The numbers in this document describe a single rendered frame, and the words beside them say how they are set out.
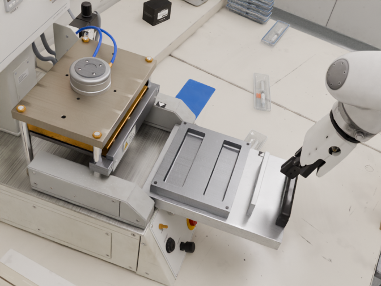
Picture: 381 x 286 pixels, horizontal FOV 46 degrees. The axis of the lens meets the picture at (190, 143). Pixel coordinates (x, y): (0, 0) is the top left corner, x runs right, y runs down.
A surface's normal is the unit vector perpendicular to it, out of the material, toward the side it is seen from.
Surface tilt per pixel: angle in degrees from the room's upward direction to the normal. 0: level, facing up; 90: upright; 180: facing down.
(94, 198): 90
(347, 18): 90
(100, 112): 0
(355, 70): 68
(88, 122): 0
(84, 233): 90
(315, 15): 90
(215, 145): 0
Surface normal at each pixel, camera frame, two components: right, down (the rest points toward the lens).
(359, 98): -0.84, 0.41
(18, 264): 0.14, -0.65
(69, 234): -0.30, 0.66
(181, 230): 0.91, 0.00
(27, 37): 0.94, 0.32
